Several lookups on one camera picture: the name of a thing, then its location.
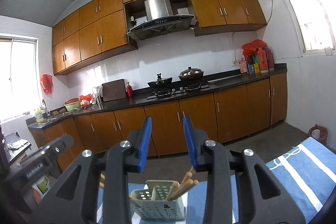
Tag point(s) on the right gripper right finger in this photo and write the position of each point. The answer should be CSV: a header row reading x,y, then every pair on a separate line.
x,y
260,195

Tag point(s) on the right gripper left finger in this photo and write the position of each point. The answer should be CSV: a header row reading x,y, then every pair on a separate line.
x,y
73,198

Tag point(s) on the lower wooden kitchen cabinets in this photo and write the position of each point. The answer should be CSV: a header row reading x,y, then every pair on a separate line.
x,y
227,110

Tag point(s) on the blue striped tablecloth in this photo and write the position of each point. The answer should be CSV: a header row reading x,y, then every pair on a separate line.
x,y
307,172

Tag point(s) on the green perforated utensil holder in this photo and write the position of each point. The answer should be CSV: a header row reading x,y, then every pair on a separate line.
x,y
150,203

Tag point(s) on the yellow detergent bottle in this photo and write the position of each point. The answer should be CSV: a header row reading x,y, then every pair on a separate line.
x,y
39,115

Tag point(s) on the red bucket on floor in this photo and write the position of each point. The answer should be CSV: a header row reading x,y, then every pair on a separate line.
x,y
319,133

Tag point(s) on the green bowl red lid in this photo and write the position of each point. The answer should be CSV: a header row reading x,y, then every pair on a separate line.
x,y
72,104

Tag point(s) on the dark wooden cutting board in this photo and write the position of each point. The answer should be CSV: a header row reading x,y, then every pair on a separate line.
x,y
114,90

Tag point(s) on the red bottle on counter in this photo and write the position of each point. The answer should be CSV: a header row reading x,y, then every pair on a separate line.
x,y
129,90

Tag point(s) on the black gas stove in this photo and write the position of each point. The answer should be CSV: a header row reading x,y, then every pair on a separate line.
x,y
163,94

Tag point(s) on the black wok with utensil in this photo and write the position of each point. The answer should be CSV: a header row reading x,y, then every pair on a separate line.
x,y
160,83

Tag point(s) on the colourful condiment boxes group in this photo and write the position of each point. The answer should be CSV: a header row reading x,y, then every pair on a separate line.
x,y
249,65

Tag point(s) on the dark red thermos bottle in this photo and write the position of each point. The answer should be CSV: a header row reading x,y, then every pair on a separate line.
x,y
269,57

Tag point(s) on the lidded wok pan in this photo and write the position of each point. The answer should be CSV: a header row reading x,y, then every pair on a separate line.
x,y
191,74

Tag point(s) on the steel range hood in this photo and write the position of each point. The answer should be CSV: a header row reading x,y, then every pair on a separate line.
x,y
150,18

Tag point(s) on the red plastic bag on wall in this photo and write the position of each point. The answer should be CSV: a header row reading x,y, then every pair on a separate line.
x,y
47,83

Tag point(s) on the upper wooden wall cabinets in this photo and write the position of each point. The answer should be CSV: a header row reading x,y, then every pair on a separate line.
x,y
105,28

